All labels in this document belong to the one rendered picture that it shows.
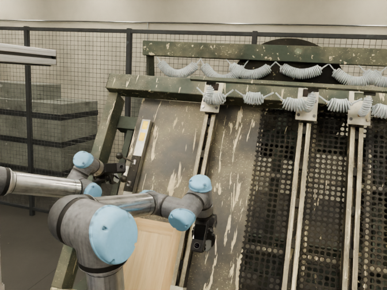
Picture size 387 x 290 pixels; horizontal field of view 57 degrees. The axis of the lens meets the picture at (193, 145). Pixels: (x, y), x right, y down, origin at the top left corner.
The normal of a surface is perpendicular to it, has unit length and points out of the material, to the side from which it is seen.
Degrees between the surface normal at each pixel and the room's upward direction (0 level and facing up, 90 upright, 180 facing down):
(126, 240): 82
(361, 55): 90
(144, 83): 60
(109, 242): 82
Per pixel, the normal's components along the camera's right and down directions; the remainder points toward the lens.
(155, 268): -0.21, -0.35
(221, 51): -0.27, 0.17
